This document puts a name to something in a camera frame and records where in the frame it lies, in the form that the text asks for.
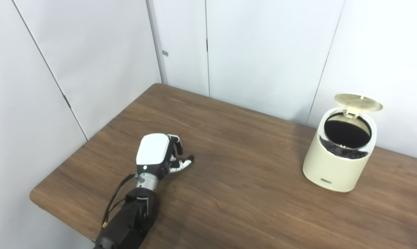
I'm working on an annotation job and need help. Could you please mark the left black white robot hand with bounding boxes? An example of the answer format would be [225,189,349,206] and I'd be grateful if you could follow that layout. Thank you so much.
[136,133,195,181]

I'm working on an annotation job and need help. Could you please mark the cream-colored desktop trash bin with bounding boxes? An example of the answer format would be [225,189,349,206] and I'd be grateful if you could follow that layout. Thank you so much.
[302,107,378,193]

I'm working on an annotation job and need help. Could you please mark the cream round bin lid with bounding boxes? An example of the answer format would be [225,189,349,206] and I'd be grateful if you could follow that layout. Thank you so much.
[334,93,384,117]

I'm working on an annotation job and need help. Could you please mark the black bin liner bag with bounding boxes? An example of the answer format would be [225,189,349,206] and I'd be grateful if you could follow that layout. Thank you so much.
[319,112,372,160]

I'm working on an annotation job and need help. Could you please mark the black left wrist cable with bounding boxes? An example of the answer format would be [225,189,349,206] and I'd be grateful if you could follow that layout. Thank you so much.
[101,173,140,229]

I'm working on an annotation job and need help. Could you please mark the gray wall corner post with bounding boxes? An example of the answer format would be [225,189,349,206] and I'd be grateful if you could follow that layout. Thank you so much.
[145,0,169,85]

